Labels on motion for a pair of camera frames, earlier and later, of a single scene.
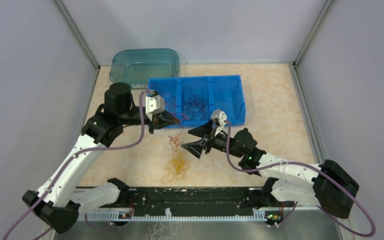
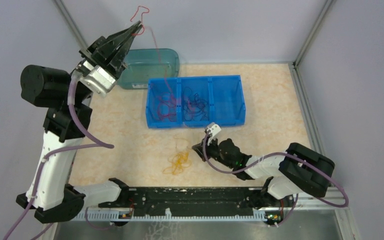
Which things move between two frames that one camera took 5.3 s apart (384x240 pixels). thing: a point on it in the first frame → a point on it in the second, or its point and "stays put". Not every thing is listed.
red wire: [174, 142] → [143, 10]
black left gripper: [161, 120] → [109, 53]
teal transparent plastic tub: [134, 67] stays put
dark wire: [195, 107] stays put
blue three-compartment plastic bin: [191, 101] stays put
